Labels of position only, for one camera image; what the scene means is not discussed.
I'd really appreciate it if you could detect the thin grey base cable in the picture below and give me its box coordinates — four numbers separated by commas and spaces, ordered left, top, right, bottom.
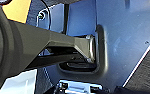
57, 24, 109, 74

